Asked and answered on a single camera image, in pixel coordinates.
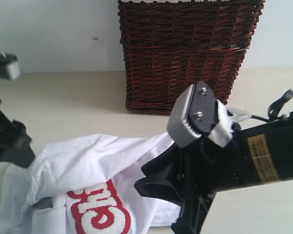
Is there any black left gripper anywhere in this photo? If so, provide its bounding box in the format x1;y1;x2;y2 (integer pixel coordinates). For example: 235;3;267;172
0;99;35;168

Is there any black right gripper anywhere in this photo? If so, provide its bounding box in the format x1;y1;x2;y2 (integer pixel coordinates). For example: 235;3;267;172
134;136;242;234

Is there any white t-shirt with red logo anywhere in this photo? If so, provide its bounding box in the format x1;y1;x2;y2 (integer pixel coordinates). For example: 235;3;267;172
0;133;180;234

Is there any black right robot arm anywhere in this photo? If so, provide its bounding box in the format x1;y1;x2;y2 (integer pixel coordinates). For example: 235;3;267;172
134;111;293;234

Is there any dark brown wicker basket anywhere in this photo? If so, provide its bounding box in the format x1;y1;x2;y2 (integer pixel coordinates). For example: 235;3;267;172
118;0;265;115

